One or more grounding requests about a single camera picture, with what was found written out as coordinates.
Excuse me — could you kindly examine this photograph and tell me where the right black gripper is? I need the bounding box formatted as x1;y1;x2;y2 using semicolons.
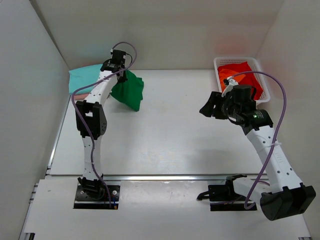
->
199;92;240;121

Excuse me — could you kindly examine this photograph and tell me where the green t shirt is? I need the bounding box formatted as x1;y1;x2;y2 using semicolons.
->
110;70;144;112

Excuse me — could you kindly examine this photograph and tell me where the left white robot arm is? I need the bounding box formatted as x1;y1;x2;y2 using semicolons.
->
72;49;127;203

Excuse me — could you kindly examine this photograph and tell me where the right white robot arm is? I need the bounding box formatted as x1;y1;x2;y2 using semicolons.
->
199;85;316;221

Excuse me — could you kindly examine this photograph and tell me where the folded teal t shirt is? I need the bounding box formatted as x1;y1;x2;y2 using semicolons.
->
68;64;102;95

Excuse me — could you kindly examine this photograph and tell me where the orange t shirt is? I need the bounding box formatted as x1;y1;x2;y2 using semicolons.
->
232;74;246;84

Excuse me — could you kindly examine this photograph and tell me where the folded pink t shirt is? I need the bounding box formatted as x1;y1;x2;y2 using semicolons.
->
73;93;89;101

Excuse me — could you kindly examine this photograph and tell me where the red t shirt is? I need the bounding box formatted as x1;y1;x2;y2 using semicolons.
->
217;62;263;101

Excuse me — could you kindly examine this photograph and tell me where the white plastic basket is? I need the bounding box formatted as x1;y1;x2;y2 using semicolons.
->
213;56;271;105

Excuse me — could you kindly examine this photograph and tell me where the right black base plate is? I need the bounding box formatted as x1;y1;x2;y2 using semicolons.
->
196;184;247;212

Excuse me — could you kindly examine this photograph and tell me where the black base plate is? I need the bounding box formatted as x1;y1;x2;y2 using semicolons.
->
196;184;247;212
73;184;121;210

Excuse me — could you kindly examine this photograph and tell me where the aluminium table rail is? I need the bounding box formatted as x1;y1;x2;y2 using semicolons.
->
44;172;282;182

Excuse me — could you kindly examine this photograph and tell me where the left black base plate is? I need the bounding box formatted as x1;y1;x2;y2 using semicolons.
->
73;184;121;210

